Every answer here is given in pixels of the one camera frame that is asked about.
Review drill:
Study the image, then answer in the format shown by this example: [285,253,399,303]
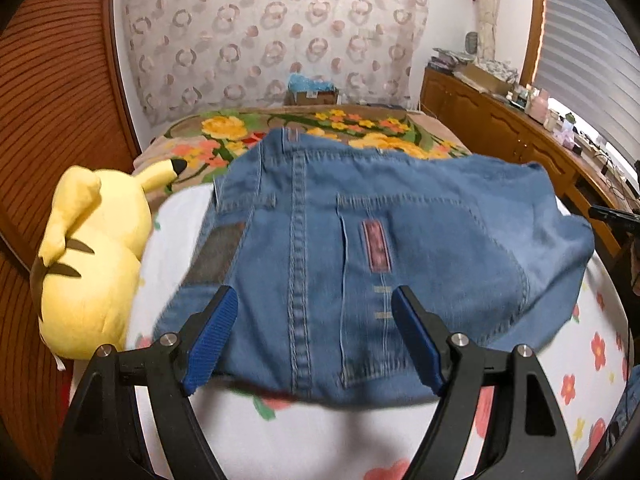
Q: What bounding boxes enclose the blue denim jeans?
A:
[154,128,594,408]

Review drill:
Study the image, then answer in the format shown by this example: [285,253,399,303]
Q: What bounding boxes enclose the cardboard box on sideboard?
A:
[454,60,518,96]

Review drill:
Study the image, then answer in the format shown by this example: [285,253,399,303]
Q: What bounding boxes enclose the patterned sheer curtain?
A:
[122,0,428,125]

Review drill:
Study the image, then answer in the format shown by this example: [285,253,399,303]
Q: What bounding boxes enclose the yellow Pikachu plush toy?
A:
[29,158,186,360]

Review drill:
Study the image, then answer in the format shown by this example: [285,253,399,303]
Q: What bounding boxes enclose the long wooden sideboard cabinet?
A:
[418,64,637,271]

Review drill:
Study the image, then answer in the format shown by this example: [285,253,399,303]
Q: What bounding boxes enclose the grey striped window blind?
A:
[535,0,639,162]

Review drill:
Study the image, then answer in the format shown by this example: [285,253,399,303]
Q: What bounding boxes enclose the pink bottle on sideboard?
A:
[527,89,549,125]

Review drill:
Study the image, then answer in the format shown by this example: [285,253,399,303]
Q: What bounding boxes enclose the brown louvered wardrobe door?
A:
[1,0,140,479]

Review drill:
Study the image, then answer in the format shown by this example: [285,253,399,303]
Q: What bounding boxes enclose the cardboard box with blue items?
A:
[284,73,338,106]

